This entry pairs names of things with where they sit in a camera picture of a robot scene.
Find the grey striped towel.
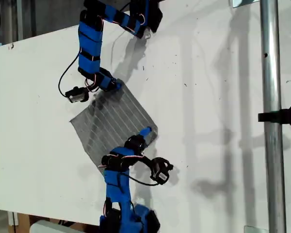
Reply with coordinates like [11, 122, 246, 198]
[69, 80, 159, 176]

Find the white box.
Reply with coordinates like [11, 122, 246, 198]
[29, 219, 88, 233]

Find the wooden table leg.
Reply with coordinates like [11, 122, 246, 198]
[14, 213, 31, 233]

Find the black clamp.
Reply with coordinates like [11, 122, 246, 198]
[258, 103, 291, 129]

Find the black camera box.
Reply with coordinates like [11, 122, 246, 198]
[65, 86, 90, 104]
[149, 157, 175, 187]

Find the black camera cable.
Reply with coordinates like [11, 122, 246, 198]
[58, 52, 80, 98]
[128, 174, 161, 187]

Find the steel post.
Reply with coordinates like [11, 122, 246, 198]
[259, 0, 287, 233]

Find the metal corner bracket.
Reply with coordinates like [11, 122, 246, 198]
[229, 0, 259, 9]

